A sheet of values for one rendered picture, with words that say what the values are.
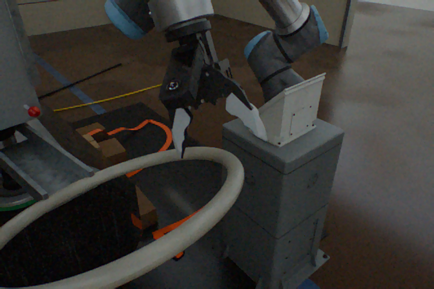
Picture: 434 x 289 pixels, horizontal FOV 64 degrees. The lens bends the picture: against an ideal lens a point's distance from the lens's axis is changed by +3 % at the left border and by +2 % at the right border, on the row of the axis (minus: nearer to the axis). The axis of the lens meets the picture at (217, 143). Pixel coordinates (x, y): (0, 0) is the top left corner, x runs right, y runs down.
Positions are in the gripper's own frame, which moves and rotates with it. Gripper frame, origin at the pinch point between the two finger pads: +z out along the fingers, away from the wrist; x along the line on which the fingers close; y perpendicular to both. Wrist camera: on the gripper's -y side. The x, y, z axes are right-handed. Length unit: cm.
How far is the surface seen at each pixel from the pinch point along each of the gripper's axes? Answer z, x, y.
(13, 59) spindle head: -28, 59, 29
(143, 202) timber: 62, 106, 123
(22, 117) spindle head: -13, 66, 30
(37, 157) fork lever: -2, 61, 23
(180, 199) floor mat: 75, 93, 146
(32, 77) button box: -23, 59, 32
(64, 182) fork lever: 4.4, 47.2, 14.8
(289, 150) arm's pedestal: 31, 2, 83
